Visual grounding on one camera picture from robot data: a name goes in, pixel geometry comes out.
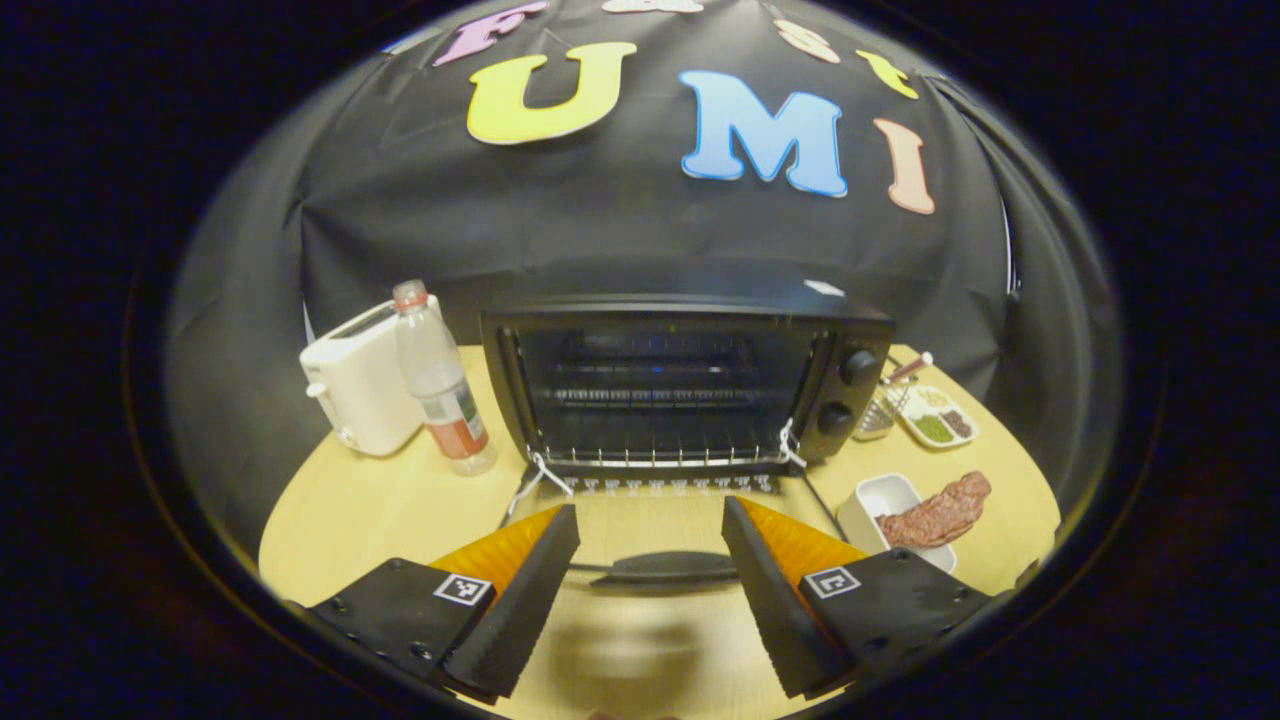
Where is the black backdrop cloth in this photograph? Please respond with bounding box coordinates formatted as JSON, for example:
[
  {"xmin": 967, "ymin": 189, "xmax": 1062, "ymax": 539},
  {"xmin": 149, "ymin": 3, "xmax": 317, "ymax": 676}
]
[{"xmin": 165, "ymin": 0, "xmax": 1121, "ymax": 546}]

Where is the white toaster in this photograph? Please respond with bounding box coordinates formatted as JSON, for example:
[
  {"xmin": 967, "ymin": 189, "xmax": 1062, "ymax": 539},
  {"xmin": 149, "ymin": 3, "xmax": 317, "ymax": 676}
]
[{"xmin": 299, "ymin": 295, "xmax": 447, "ymax": 459}]

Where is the black electric oven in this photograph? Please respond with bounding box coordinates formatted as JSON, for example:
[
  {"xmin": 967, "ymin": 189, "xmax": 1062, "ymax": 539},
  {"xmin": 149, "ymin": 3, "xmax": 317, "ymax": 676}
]
[{"xmin": 480, "ymin": 293, "xmax": 897, "ymax": 588}]

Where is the plastic bottle red label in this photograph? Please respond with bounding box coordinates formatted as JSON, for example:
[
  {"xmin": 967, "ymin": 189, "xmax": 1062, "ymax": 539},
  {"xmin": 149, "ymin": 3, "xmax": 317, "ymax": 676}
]
[{"xmin": 391, "ymin": 280, "xmax": 499, "ymax": 478}]

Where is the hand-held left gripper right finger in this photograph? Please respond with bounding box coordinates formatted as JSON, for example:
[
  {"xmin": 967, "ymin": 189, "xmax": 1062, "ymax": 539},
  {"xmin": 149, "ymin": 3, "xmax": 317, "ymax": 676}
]
[{"xmin": 722, "ymin": 495, "xmax": 992, "ymax": 700}]

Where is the metal wire basket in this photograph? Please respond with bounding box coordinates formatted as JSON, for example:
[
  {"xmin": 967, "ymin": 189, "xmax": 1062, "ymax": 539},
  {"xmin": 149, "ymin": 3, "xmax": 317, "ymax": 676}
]
[{"xmin": 852, "ymin": 384, "xmax": 912, "ymax": 442}]

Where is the white divided spice dish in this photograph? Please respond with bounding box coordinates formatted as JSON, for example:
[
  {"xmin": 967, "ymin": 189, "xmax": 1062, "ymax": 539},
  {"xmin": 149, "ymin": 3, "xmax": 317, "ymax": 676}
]
[{"xmin": 896, "ymin": 384, "xmax": 982, "ymax": 450}]

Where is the brown meat piece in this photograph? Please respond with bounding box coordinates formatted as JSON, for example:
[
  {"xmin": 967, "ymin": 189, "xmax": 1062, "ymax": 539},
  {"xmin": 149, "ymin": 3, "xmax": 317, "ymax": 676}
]
[{"xmin": 875, "ymin": 471, "xmax": 994, "ymax": 549}]

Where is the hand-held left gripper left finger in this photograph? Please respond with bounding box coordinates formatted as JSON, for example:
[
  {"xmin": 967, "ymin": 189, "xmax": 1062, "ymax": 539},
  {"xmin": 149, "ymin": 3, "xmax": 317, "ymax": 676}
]
[{"xmin": 308, "ymin": 503, "xmax": 582, "ymax": 702}]

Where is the white rectangular dish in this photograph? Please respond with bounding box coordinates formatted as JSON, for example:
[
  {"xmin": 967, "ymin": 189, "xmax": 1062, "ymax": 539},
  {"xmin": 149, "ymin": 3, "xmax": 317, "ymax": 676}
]
[{"xmin": 836, "ymin": 473, "xmax": 959, "ymax": 574}]

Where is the white tipped utensil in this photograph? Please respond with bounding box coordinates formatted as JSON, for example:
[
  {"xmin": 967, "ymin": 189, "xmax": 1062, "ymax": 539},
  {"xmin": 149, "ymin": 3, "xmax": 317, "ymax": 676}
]
[{"xmin": 880, "ymin": 351, "xmax": 935, "ymax": 388}]

